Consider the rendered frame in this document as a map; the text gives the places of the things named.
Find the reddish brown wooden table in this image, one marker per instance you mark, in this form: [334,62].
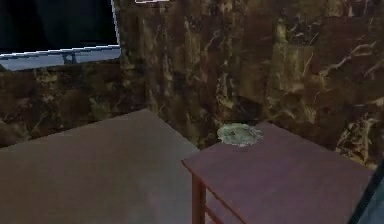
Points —
[283,180]

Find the dark grey blue object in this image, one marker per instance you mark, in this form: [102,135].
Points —
[371,203]

